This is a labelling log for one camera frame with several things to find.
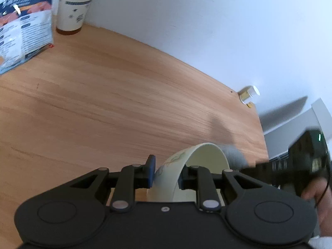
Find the blue and white packet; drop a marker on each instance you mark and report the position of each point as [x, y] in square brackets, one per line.
[26, 26]

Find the patterned cup with brown lid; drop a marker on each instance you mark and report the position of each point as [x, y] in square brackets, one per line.
[75, 5]

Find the white pill bottle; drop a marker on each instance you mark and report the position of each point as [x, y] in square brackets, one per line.
[247, 93]

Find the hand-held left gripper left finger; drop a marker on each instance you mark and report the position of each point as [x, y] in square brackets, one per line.
[151, 171]

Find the cream ceramic bowl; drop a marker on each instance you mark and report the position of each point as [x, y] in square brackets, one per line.
[202, 155]

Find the person's right hand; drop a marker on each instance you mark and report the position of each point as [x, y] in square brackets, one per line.
[315, 189]

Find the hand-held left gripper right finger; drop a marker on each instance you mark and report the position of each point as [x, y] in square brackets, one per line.
[182, 181]

